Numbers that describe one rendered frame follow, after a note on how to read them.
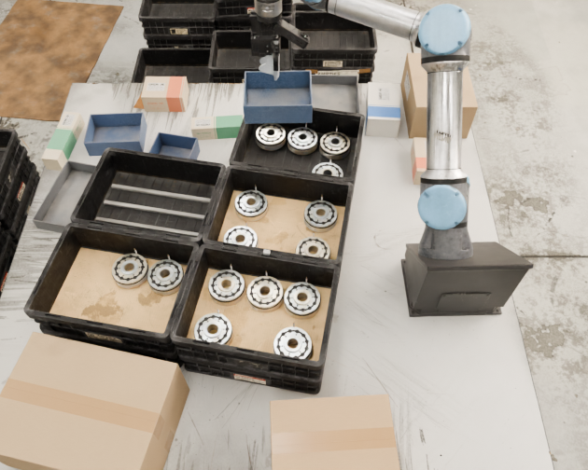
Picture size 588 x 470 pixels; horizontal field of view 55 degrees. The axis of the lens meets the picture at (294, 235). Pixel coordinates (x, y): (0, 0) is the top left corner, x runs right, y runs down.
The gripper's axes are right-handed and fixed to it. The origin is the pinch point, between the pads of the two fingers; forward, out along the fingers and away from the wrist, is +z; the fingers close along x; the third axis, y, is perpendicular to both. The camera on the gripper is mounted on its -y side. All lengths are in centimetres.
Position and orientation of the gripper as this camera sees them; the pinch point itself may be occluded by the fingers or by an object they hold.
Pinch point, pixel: (277, 76)
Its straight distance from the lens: 176.9
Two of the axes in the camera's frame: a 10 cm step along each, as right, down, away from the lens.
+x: -0.3, 7.5, -6.6
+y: -10.0, -0.2, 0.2
